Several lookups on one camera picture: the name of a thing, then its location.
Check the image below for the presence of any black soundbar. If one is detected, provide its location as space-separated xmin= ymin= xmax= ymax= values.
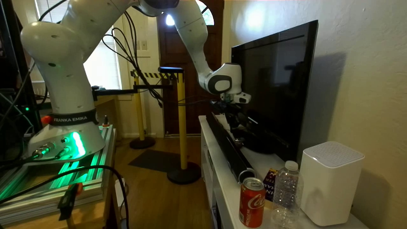
xmin=206 ymin=112 xmax=256 ymax=184

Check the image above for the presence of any black flat television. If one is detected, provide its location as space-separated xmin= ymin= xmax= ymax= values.
xmin=231 ymin=20 xmax=319 ymax=163

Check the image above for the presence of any white tv cabinet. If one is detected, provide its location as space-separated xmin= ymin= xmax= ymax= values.
xmin=198 ymin=114 xmax=370 ymax=229

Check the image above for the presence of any brown wooden door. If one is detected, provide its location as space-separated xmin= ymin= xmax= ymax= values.
xmin=157 ymin=0 xmax=225 ymax=136

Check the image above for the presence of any purple packet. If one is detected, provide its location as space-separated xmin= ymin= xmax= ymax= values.
xmin=263 ymin=168 xmax=278 ymax=202

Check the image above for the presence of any yellow black barrier tape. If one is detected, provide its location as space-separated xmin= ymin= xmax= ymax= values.
xmin=131 ymin=70 xmax=172 ymax=80

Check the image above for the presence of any dark door mat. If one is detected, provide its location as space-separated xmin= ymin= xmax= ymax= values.
xmin=128 ymin=149 xmax=182 ymax=173

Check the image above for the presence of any red soda can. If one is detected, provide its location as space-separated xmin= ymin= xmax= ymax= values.
xmin=239 ymin=177 xmax=266 ymax=228

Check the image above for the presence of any clear plastic water bottle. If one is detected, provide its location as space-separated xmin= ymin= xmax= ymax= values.
xmin=271 ymin=160 xmax=304 ymax=229

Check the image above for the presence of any white speaker box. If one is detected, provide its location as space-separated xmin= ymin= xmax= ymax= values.
xmin=300 ymin=141 xmax=365 ymax=226

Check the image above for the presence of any window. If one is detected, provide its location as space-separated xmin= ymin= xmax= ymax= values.
xmin=34 ymin=0 xmax=122 ymax=91

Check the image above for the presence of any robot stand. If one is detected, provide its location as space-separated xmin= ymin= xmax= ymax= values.
xmin=0 ymin=124 xmax=117 ymax=229

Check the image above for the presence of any black orange clamp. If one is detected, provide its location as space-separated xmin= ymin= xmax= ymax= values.
xmin=57 ymin=183 xmax=84 ymax=222

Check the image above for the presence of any black equipment rack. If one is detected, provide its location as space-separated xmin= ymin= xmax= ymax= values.
xmin=0 ymin=0 xmax=43 ymax=166

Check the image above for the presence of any yellow barrier post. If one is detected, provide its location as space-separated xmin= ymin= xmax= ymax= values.
xmin=167 ymin=73 xmax=202 ymax=185
xmin=129 ymin=71 xmax=156 ymax=149

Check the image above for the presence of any black cable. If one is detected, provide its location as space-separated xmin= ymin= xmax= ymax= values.
xmin=0 ymin=165 xmax=130 ymax=229

